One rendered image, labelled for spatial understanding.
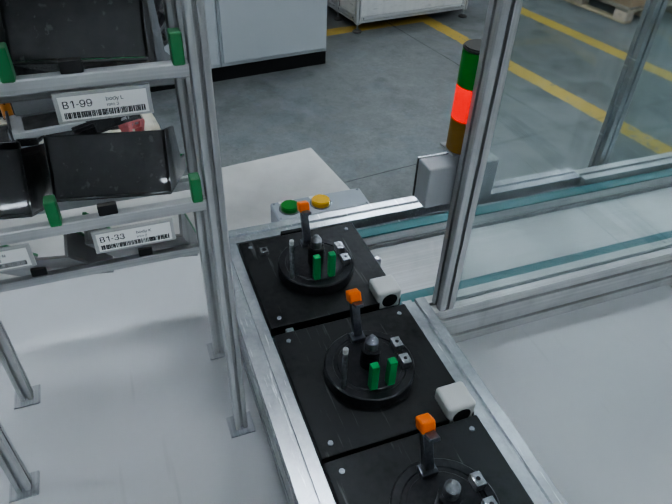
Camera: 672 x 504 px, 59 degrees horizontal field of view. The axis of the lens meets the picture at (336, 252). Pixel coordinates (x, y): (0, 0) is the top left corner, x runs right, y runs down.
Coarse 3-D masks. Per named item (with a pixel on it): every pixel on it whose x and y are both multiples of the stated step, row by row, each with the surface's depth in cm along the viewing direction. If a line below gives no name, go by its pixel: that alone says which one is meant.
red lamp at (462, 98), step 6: (456, 84) 83; (456, 90) 83; (462, 90) 82; (468, 90) 81; (456, 96) 83; (462, 96) 82; (468, 96) 82; (456, 102) 84; (462, 102) 83; (468, 102) 82; (456, 108) 84; (462, 108) 83; (468, 108) 83; (456, 114) 84; (462, 114) 84; (456, 120) 85; (462, 120) 84
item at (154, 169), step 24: (48, 144) 65; (72, 144) 66; (96, 144) 66; (120, 144) 67; (144, 144) 67; (168, 144) 70; (48, 168) 66; (72, 168) 66; (96, 168) 67; (120, 168) 67; (144, 168) 68; (168, 168) 68; (72, 192) 67; (96, 192) 68; (120, 192) 68; (144, 192) 69; (168, 192) 69
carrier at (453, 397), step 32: (384, 320) 101; (288, 352) 95; (320, 352) 95; (352, 352) 92; (384, 352) 93; (416, 352) 96; (320, 384) 90; (352, 384) 88; (384, 384) 88; (416, 384) 91; (448, 384) 91; (320, 416) 86; (352, 416) 86; (384, 416) 86; (448, 416) 86; (320, 448) 82; (352, 448) 82
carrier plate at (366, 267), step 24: (264, 240) 117; (288, 240) 117; (336, 240) 118; (360, 240) 118; (264, 264) 111; (360, 264) 112; (264, 288) 106; (288, 288) 106; (360, 288) 107; (264, 312) 102; (288, 312) 102; (312, 312) 102; (336, 312) 102; (360, 312) 104
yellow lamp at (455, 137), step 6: (450, 120) 86; (450, 126) 87; (456, 126) 85; (462, 126) 85; (450, 132) 87; (456, 132) 86; (462, 132) 85; (450, 138) 87; (456, 138) 86; (462, 138) 86; (450, 144) 88; (456, 144) 87; (450, 150) 88; (456, 150) 87
